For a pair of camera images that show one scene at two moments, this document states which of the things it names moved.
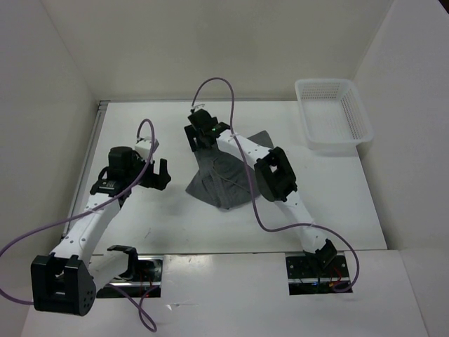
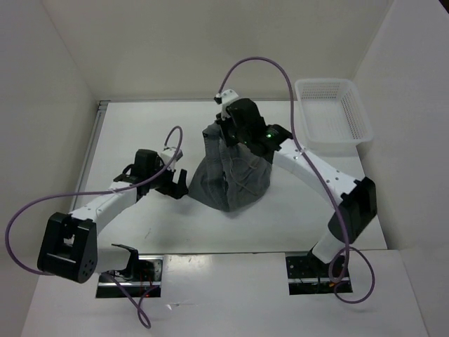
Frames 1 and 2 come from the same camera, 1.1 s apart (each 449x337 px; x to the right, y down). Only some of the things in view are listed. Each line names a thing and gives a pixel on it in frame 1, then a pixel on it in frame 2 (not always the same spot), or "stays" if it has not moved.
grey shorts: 224,178 stays
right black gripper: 191,133 to 222,125
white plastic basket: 334,116 stays
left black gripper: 157,181 to 175,190
